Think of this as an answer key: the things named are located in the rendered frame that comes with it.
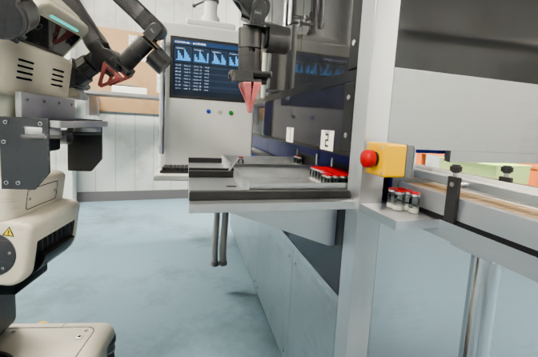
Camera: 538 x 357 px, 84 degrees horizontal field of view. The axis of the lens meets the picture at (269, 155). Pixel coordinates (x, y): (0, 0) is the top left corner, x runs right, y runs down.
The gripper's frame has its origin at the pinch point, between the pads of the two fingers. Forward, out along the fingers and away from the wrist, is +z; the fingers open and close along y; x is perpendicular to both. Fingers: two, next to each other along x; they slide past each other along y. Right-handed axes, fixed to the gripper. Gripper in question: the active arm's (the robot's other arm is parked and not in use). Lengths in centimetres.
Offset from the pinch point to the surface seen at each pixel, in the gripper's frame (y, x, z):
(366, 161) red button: 21.9, -18.9, 11.0
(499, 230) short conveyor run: 36, -38, 21
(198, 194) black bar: -13.1, -8.1, 19.1
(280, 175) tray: 14.7, 20.0, 21.3
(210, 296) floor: -4, 97, 110
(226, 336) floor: 1, 61, 110
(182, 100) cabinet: -18, 89, -7
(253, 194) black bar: -0.5, -8.0, 20.0
